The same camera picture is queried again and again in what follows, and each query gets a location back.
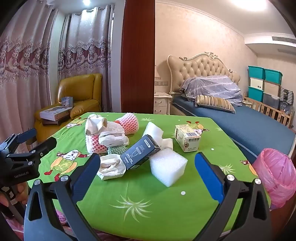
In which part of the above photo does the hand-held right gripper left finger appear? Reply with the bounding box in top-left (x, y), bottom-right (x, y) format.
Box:
top-left (23, 152), bottom-right (101, 241)

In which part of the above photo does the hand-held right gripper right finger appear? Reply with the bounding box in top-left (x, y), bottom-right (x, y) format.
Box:
top-left (194, 152), bottom-right (272, 241)

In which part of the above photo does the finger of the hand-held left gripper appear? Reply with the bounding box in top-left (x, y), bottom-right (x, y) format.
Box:
top-left (0, 128), bottom-right (37, 154)
top-left (5, 137), bottom-right (57, 167)

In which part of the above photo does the white bag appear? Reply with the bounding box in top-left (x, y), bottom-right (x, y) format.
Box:
top-left (97, 154), bottom-right (127, 181)

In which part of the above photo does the pink foam fruit net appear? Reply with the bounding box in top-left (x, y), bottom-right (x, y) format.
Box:
top-left (85, 134), bottom-right (110, 155)

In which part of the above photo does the green wavy patterned cloth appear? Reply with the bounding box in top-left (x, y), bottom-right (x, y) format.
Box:
top-left (107, 146), bottom-right (128, 156)

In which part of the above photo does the white foam block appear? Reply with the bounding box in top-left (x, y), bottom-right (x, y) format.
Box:
top-left (149, 148), bottom-right (188, 188)

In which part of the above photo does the cream printed carton box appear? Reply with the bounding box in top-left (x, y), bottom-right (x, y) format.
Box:
top-left (174, 124), bottom-right (201, 153)

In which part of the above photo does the beige paper bag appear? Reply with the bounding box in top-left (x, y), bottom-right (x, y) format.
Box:
top-left (85, 114), bottom-right (108, 136)

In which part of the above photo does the black carton box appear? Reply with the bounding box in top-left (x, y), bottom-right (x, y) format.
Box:
top-left (120, 135), bottom-right (161, 171)

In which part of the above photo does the pink and red foam net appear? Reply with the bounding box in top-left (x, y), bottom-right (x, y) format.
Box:
top-left (114, 113), bottom-right (139, 138)

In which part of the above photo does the pink bagged trash bin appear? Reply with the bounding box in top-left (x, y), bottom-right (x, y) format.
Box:
top-left (251, 148), bottom-right (296, 209)

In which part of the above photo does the white foam sheet piece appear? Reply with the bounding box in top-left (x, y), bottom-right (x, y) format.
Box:
top-left (142, 121), bottom-right (164, 143)

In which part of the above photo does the person's left hand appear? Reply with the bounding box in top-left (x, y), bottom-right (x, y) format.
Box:
top-left (0, 183), bottom-right (29, 207)

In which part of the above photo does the brown flat box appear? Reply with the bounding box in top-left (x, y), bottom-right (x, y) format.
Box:
top-left (42, 115), bottom-right (71, 127)

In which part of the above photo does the white flat box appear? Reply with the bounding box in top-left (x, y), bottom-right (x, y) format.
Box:
top-left (39, 106), bottom-right (73, 121)

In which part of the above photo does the small blue white box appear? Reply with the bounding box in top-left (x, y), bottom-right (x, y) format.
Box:
top-left (61, 96), bottom-right (74, 108)

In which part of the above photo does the pink patterned cloth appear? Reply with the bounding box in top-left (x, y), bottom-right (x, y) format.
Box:
top-left (3, 207), bottom-right (70, 241)

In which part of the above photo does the bed with blue sheet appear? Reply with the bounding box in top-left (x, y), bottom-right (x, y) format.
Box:
top-left (170, 96), bottom-right (296, 158)

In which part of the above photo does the yellow leather armchair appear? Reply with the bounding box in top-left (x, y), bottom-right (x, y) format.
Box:
top-left (34, 73), bottom-right (103, 143)

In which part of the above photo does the lace patterned beige curtain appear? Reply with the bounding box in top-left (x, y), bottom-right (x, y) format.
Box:
top-left (0, 3), bottom-right (59, 144)
top-left (58, 4), bottom-right (115, 113)

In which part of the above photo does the striped pillow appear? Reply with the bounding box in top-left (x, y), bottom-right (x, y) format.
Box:
top-left (195, 95), bottom-right (236, 114)

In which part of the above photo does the cream carved nightstand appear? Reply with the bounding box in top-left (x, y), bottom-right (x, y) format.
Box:
top-left (154, 91), bottom-right (173, 115)

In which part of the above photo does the blue grey folded duvet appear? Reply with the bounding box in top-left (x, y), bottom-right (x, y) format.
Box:
top-left (180, 75), bottom-right (243, 107)

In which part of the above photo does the stack of plastic storage boxes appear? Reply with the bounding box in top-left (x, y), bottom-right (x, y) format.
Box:
top-left (248, 65), bottom-right (283, 110)

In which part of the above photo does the beige tufted headboard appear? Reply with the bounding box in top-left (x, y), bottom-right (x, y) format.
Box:
top-left (167, 51), bottom-right (241, 93)

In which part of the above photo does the houndstooth bag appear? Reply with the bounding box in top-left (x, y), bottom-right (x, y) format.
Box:
top-left (280, 87), bottom-right (294, 104)

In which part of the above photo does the reddish brown wooden door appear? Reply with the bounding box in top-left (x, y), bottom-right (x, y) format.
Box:
top-left (120, 0), bottom-right (156, 114)

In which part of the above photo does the ceiling air vent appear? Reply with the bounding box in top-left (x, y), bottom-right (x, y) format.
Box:
top-left (271, 36), bottom-right (296, 45)

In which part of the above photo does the wooden crib rail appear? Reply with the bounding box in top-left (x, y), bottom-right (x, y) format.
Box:
top-left (242, 93), bottom-right (293, 128)

